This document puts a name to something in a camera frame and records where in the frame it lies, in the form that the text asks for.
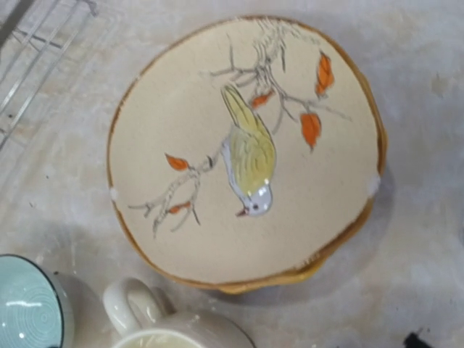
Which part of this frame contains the cream ribbed mug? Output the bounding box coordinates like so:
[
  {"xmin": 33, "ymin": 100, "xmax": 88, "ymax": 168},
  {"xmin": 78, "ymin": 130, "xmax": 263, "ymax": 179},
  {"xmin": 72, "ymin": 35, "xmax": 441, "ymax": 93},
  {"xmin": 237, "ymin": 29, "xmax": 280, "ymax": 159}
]
[{"xmin": 102, "ymin": 278, "xmax": 254, "ymax": 347}]

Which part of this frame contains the cream plate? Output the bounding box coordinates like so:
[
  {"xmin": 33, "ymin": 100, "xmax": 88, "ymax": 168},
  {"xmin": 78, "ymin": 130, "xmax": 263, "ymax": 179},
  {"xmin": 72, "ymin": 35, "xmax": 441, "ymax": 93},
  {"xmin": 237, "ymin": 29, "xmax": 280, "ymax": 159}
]
[{"xmin": 107, "ymin": 15, "xmax": 388, "ymax": 294}]

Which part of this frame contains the wire dish rack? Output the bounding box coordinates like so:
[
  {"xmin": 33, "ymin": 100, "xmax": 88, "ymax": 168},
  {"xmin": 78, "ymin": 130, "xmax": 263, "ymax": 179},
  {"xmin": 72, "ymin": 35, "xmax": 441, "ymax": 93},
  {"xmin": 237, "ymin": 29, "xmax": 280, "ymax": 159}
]
[{"xmin": 1, "ymin": 1, "xmax": 98, "ymax": 148}]

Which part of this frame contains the light blue patterned bowl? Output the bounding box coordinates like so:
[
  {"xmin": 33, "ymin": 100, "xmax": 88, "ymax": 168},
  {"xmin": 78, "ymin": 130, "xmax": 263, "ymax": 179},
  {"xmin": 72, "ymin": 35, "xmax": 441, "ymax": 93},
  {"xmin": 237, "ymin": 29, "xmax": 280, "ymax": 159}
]
[{"xmin": 1, "ymin": 254, "xmax": 75, "ymax": 347}]

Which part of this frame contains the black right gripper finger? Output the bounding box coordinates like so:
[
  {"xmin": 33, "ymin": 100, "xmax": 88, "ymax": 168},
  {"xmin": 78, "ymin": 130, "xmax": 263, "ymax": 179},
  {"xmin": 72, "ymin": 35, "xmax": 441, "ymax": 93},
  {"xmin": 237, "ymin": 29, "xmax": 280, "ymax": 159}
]
[{"xmin": 403, "ymin": 330, "xmax": 428, "ymax": 348}]

